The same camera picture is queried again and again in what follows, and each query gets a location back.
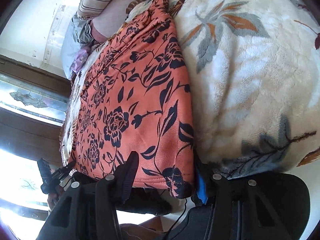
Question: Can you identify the orange black floral garment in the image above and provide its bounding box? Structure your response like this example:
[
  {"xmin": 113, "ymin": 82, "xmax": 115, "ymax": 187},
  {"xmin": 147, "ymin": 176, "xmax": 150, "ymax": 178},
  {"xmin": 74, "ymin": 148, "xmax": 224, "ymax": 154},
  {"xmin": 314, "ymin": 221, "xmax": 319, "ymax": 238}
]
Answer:
[{"xmin": 69, "ymin": 0, "xmax": 194, "ymax": 199}]

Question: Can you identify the person's left hand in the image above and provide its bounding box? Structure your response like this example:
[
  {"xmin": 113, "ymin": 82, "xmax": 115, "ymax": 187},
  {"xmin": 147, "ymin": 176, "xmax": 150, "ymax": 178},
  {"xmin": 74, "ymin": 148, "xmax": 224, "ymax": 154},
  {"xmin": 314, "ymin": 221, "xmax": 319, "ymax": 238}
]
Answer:
[{"xmin": 47, "ymin": 185, "xmax": 65, "ymax": 211}]

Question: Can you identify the wooden stained glass door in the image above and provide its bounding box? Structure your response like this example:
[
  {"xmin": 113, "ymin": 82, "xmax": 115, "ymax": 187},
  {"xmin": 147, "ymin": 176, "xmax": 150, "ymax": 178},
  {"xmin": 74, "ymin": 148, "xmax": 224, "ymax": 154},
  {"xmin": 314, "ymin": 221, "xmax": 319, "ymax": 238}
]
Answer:
[{"xmin": 1, "ymin": 56, "xmax": 71, "ymax": 220}]

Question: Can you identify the purple floral cloth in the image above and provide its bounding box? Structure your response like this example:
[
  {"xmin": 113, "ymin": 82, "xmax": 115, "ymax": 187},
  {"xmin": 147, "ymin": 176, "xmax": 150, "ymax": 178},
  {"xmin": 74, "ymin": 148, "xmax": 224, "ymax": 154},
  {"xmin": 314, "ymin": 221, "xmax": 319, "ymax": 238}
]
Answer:
[{"xmin": 71, "ymin": 47, "xmax": 90, "ymax": 73}]

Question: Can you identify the grey pillow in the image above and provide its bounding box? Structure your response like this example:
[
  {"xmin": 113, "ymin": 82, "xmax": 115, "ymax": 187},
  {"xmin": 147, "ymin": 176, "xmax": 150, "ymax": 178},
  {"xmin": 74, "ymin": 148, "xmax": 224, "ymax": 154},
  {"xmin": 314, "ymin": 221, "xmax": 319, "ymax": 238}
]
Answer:
[{"xmin": 60, "ymin": 14, "xmax": 93, "ymax": 80}]

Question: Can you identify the cream leaf pattern blanket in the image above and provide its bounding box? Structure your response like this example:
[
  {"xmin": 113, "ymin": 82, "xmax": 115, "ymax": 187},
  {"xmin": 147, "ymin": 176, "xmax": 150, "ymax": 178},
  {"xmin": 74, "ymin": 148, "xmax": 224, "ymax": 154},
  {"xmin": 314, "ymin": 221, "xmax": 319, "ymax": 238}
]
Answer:
[{"xmin": 60, "ymin": 0, "xmax": 319, "ymax": 179}]

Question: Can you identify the pink bed sheet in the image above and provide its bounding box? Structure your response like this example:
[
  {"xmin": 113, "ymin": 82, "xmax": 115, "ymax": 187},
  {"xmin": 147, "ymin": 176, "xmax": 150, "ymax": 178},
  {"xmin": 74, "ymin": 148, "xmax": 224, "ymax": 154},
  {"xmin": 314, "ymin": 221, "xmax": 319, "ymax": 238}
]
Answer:
[{"xmin": 91, "ymin": 0, "xmax": 147, "ymax": 43}]

